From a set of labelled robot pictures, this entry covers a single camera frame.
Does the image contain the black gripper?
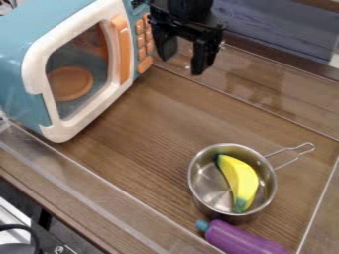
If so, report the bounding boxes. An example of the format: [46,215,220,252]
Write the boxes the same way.
[146,0,225,75]

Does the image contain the yellow toy banana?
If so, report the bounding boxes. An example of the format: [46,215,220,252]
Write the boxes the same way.
[216,154,259,213]

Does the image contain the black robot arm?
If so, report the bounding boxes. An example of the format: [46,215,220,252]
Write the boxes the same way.
[146,0,227,75]

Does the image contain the blue toy microwave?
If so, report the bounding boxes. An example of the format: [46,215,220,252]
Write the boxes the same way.
[0,0,153,143]

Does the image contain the blue grey sofa background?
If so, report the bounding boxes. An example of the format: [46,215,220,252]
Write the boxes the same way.
[213,0,339,63]

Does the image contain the orange microwave turntable plate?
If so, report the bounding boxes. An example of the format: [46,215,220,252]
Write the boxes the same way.
[48,66,93,102]

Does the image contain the purple toy eggplant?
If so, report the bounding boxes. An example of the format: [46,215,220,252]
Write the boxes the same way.
[196,219,289,254]

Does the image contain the silver pot with wire handle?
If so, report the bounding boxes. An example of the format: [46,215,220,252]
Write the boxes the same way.
[188,142,315,224]

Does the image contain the black cable bottom left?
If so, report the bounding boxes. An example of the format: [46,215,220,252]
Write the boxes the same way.
[0,224,40,254]

